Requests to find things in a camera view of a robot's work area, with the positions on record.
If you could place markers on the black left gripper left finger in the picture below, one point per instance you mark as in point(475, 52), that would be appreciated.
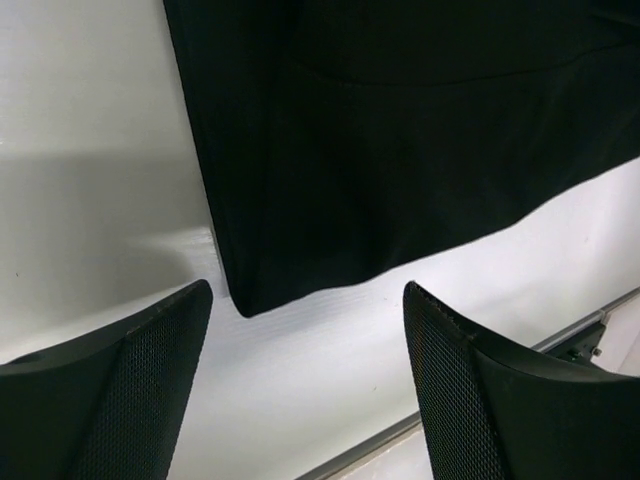
point(108, 404)

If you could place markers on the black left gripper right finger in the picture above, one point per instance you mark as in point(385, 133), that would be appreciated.
point(525, 415)

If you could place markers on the black skirt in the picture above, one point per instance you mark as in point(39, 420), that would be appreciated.
point(340, 139)

